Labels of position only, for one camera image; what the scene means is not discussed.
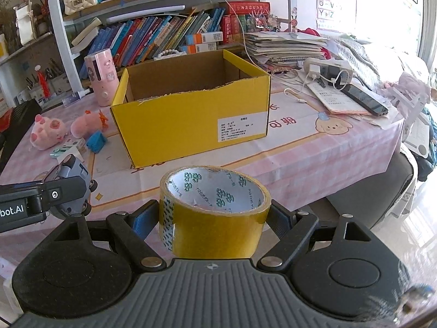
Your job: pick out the grey knitted blanket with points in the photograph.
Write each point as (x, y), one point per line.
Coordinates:
(375, 61)

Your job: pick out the printed paper sheets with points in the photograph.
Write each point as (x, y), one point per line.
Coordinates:
(333, 100)

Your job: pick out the white pen holder box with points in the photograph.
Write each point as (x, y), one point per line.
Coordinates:
(58, 82)

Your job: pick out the white power strip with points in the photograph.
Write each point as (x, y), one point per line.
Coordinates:
(336, 65)

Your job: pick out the grey chair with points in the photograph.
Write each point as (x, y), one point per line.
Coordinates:
(375, 181)

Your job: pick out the alphabet wall poster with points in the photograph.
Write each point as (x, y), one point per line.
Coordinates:
(329, 0)

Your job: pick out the small white box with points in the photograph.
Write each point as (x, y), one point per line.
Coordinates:
(76, 142)

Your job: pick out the black smartphone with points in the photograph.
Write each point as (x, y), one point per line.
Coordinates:
(365, 100)

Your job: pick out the yellow cardboard box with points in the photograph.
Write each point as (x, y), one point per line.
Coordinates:
(177, 133)

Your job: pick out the white bookshelf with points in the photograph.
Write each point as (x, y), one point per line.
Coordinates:
(56, 24)

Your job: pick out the small cartoon figurine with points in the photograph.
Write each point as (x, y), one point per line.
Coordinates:
(293, 22)

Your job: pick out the green utility knife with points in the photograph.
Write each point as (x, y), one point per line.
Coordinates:
(61, 152)

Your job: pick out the pink tumbler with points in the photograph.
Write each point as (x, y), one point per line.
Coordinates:
(102, 75)

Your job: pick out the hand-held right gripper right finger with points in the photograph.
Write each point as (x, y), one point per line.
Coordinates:
(281, 222)

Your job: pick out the pink paw plush toy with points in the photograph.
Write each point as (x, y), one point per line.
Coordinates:
(47, 131)

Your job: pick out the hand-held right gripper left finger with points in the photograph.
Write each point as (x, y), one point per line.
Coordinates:
(146, 220)

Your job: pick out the yellow packing tape roll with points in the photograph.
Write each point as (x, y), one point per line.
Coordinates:
(211, 235)

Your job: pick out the cream hanging pouch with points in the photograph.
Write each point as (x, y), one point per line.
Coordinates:
(25, 24)

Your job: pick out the blue plastic toy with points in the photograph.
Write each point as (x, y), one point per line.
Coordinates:
(96, 142)

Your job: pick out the red boxed book set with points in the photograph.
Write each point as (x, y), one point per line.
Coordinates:
(249, 12)

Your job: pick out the row of slanted books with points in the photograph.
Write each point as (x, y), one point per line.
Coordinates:
(153, 32)

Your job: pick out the stack of papers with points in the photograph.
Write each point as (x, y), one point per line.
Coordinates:
(283, 49)

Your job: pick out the acrylic character stands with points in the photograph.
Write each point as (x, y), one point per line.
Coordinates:
(263, 20)

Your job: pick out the grey-blue toy car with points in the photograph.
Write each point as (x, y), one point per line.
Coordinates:
(73, 167)

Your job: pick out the white charger plug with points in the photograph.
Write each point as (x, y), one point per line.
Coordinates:
(314, 71)

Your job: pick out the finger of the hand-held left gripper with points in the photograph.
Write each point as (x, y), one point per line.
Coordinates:
(54, 194)

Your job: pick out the pink axolotl plush toy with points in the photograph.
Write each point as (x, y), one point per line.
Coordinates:
(85, 124)

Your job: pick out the orange blue small box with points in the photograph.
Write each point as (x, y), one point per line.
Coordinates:
(201, 47)
(205, 37)

